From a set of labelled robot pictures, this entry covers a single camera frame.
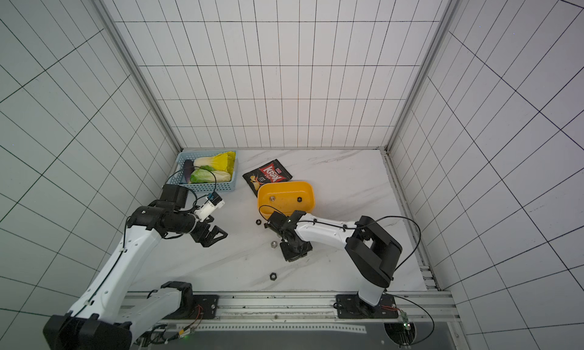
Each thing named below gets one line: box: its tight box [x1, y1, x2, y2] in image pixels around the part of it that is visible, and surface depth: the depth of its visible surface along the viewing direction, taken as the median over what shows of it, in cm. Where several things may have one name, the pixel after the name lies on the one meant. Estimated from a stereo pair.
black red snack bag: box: [241, 158, 293, 198], surface depth 109 cm
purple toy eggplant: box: [183, 159, 195, 185], surface depth 110 cm
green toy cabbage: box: [190, 165, 232, 184], surface depth 101 cm
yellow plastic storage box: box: [257, 181, 316, 220], surface depth 102 cm
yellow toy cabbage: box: [193, 150, 237, 179], surface depth 106 cm
